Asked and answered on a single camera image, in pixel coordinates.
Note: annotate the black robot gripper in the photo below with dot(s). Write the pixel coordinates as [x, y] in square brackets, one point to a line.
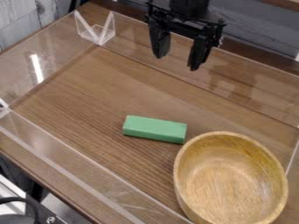
[189, 18]

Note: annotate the green rectangular block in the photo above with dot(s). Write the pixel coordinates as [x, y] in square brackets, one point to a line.
[155, 129]

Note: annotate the brown wooden bowl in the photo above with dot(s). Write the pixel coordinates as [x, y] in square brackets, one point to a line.
[229, 180]

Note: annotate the clear acrylic corner bracket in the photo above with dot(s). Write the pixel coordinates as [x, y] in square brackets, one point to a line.
[99, 34]

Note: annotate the clear acrylic barrier wall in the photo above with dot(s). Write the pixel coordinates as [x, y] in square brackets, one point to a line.
[69, 92]

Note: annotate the black metal table bracket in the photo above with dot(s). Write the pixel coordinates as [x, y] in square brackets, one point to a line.
[47, 216]

